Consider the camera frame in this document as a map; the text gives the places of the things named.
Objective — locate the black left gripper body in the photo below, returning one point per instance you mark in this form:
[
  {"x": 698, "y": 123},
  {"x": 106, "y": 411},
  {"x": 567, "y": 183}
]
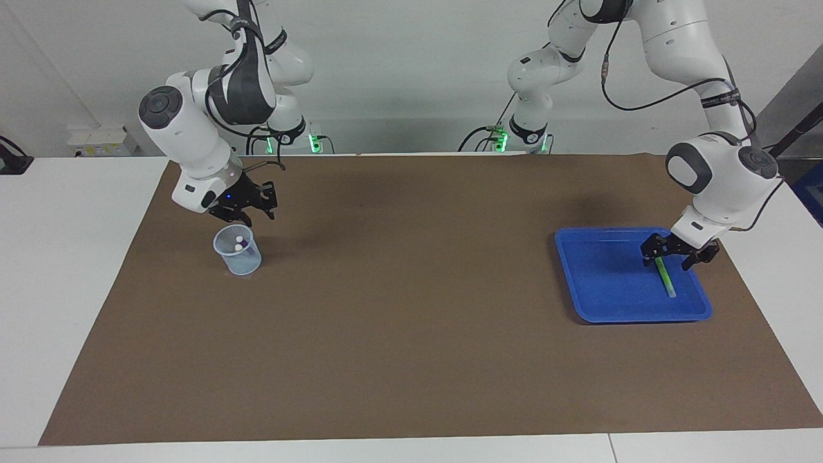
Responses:
[{"x": 681, "y": 247}]

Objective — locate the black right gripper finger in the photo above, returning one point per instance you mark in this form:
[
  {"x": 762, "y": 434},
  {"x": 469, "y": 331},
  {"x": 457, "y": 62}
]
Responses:
[
  {"x": 239, "y": 217},
  {"x": 268, "y": 199}
]

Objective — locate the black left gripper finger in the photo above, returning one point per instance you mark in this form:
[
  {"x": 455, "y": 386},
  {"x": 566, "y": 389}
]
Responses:
[
  {"x": 702, "y": 254},
  {"x": 654, "y": 245}
]

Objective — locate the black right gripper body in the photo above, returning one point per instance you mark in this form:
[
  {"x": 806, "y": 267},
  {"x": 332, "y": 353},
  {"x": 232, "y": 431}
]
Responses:
[{"x": 235, "y": 196}]

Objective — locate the green highlighter pen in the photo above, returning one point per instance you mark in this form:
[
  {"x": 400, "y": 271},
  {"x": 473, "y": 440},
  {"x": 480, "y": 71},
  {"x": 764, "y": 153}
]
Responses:
[{"x": 667, "y": 281}]

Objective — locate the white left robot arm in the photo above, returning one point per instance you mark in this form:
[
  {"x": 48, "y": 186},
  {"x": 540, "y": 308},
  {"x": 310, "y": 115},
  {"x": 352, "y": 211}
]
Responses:
[{"x": 720, "y": 186}]

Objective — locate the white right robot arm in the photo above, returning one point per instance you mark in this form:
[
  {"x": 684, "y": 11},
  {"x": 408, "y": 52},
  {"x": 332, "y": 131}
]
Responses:
[{"x": 193, "y": 135}]

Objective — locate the translucent plastic cup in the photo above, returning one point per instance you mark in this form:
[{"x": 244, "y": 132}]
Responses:
[{"x": 241, "y": 263}]

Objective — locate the blue plastic tray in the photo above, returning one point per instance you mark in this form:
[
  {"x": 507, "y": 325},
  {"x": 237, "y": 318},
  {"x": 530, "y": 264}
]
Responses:
[{"x": 604, "y": 289}]

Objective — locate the blue box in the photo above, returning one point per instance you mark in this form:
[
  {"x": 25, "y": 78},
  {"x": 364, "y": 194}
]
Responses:
[{"x": 811, "y": 193}]

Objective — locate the black stand pole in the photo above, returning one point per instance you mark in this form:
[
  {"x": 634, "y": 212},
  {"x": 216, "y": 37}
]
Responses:
[{"x": 787, "y": 138}]

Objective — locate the brown table mat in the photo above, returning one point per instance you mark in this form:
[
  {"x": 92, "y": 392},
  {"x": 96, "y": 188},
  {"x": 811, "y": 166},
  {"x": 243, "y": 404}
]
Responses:
[{"x": 411, "y": 321}]

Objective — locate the black table clamp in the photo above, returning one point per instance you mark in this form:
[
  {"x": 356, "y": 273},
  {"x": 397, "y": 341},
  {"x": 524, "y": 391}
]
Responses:
[{"x": 13, "y": 164}]

